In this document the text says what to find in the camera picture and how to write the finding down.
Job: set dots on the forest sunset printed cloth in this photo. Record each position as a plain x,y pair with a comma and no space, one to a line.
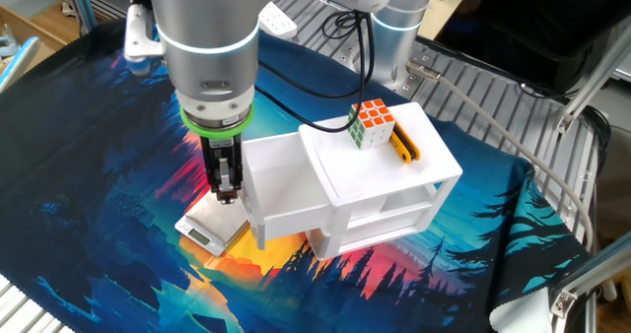
98,175

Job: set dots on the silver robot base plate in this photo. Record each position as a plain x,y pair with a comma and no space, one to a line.
409,79

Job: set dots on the black equipment case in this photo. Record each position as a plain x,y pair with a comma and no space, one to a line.
542,27

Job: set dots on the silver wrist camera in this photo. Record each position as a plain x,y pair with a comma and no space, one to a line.
140,37

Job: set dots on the yellow black folding tool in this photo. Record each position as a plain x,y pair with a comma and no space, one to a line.
405,151

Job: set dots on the white keypad remote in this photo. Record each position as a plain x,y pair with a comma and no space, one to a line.
277,20

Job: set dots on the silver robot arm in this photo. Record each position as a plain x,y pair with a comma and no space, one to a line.
207,27

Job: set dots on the aluminium corner strut with bracket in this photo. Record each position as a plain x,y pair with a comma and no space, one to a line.
596,269

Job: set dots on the light blue curved object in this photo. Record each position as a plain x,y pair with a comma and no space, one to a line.
20,62

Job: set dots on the blue metal post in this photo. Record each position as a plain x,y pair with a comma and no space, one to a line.
84,3

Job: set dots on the aluminium diagonal strut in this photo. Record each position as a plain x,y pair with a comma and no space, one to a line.
589,86

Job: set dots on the white drawer cabinet frame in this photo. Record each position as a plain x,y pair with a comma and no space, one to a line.
379,170

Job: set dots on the beige wooden desk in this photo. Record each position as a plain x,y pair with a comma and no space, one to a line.
443,18

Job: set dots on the silver digital scale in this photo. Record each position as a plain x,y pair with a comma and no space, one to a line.
207,229

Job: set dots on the cardboard box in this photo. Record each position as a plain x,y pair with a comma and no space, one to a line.
34,32

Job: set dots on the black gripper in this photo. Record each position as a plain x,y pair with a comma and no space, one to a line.
217,148

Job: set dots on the rubik's cube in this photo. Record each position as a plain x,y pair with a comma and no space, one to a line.
372,123

